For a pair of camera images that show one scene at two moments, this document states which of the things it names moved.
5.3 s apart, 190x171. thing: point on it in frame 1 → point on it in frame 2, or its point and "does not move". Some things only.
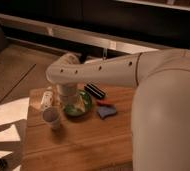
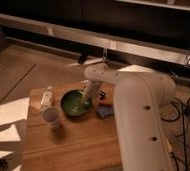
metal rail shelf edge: (74, 33) does not move
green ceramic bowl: (83, 108) does not move
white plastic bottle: (47, 97) does not move
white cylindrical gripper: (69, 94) → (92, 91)
